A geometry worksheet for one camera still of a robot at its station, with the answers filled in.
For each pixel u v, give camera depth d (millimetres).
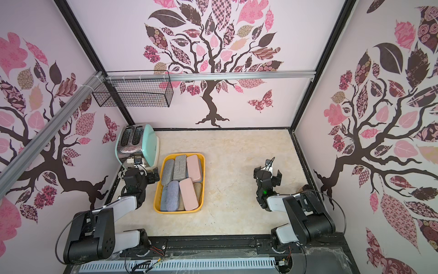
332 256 719
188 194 841
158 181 856
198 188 881
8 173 495
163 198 844
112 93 967
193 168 929
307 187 902
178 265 697
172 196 828
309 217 443
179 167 923
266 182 691
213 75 944
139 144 899
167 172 902
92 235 420
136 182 697
